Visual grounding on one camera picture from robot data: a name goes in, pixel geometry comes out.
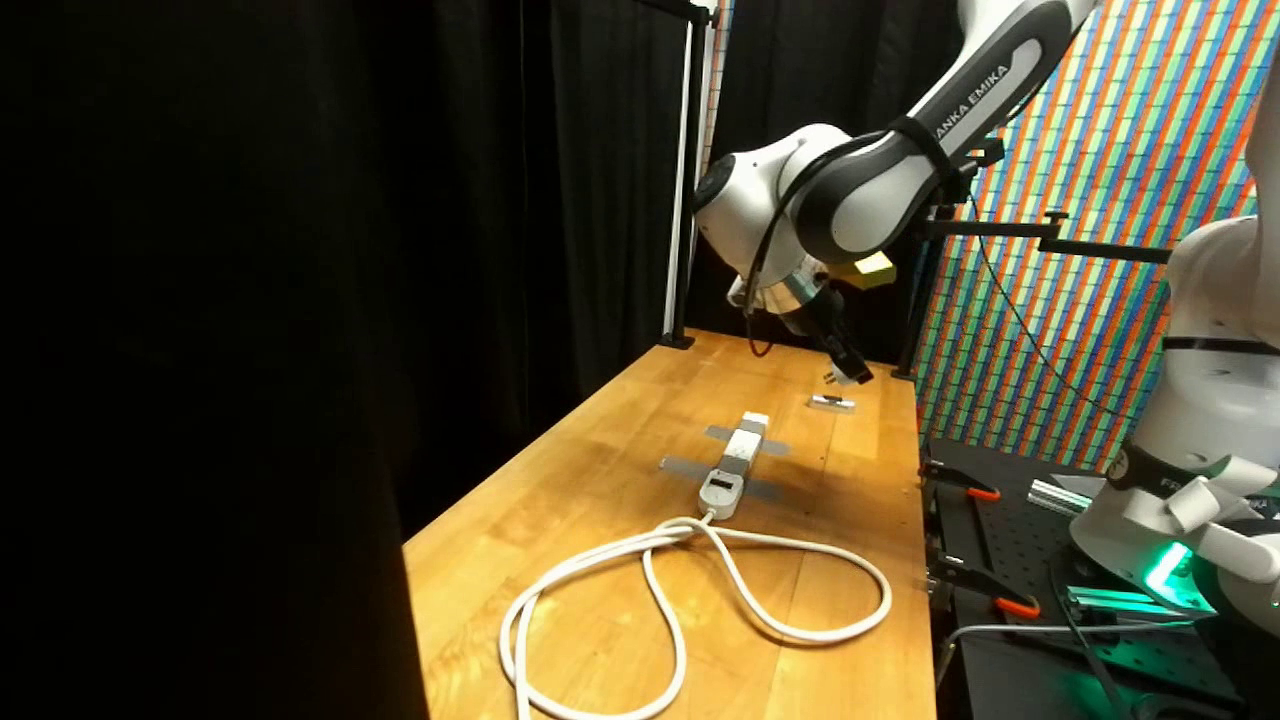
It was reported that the green status light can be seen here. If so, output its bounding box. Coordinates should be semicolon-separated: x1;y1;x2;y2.
1139;537;1218;619

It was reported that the black camera stand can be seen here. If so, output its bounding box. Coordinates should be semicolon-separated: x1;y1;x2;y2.
901;134;1175;383

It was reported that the thick white power cord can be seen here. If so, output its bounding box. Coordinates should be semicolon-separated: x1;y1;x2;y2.
494;513;901;720

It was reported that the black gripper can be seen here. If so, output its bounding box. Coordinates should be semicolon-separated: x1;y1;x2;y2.
774;274;878;388

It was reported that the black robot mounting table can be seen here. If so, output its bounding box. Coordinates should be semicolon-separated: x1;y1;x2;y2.
918;434;1280;720

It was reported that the gold wrist camera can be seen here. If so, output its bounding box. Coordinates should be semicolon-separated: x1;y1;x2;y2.
849;250;901;291

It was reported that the grey tape strip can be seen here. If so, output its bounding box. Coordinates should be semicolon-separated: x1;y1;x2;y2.
661;453;782;502

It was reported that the black curtain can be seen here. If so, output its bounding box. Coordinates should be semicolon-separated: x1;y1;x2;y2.
0;0;968;720

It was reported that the black orange-handled clamp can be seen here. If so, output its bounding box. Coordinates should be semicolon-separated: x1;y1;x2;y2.
925;455;1008;513
931;556;1047;626

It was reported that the grey metal cylinder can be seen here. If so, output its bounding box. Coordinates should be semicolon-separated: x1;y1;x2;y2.
1025;475;1090;520

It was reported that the white vertical pole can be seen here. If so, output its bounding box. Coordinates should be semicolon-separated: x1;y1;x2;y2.
661;9;733;344

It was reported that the green-lit metal bar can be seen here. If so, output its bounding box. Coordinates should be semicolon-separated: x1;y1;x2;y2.
1062;580;1159;619

